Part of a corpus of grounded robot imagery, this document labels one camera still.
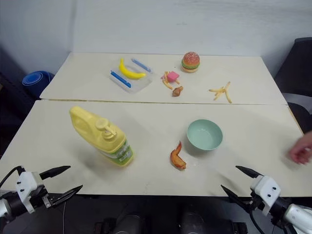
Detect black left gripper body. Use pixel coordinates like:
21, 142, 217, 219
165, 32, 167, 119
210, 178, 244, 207
29, 184, 54, 211

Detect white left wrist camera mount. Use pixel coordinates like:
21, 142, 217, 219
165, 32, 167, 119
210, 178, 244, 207
15, 172, 46, 215

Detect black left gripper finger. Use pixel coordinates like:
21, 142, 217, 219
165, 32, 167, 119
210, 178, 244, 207
49, 184, 84, 208
39, 165, 72, 181

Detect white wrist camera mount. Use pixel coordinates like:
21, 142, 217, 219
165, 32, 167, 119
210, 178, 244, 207
250, 175, 282, 216
15, 172, 46, 215

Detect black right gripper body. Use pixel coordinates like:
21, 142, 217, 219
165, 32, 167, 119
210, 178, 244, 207
248, 191, 266, 213

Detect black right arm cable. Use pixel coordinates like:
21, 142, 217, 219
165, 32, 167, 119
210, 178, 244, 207
248, 210, 268, 234

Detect clear container with blue clips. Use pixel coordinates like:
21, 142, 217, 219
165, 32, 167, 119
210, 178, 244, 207
108, 58, 156, 95

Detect toy hamburger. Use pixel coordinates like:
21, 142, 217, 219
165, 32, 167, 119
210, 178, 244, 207
180, 51, 201, 73

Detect person's bare hand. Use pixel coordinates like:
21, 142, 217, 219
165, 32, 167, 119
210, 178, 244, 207
289, 131, 312, 165

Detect light green bowl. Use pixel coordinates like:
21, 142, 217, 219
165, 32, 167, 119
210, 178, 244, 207
186, 118, 223, 152

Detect loose toy french fries pile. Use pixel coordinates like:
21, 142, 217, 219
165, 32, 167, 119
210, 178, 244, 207
208, 81, 233, 104

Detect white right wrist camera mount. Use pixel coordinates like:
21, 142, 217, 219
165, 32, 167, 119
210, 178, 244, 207
250, 175, 282, 216

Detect orange toy chicken wing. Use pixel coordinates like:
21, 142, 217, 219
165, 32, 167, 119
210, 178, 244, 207
170, 140, 187, 171

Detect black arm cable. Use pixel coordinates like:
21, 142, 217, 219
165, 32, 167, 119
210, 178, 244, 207
0, 166, 25, 189
248, 210, 268, 234

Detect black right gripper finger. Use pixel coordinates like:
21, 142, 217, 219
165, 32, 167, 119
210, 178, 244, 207
220, 184, 254, 212
235, 165, 264, 180

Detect yellow toy banana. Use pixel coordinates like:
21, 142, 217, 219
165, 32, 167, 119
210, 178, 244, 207
118, 58, 148, 80

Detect yellow detergent bottle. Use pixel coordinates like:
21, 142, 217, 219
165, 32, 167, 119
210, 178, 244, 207
69, 106, 135, 168

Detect toy fries beside pink box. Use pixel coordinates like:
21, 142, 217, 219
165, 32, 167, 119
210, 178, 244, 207
160, 71, 181, 91

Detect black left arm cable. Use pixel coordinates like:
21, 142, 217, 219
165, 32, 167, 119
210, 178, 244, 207
0, 166, 25, 189

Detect black chair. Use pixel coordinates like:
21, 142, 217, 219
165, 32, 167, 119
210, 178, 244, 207
273, 37, 312, 134

